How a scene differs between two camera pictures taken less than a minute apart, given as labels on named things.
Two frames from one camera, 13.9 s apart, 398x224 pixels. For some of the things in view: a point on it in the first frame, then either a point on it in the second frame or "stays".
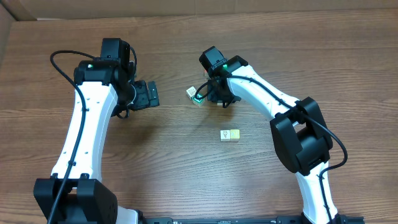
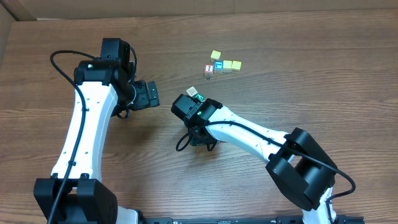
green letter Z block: (199, 102) stays
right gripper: (218, 94) -> (199, 140)
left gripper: (152, 94) stays
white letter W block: (191, 92) stays
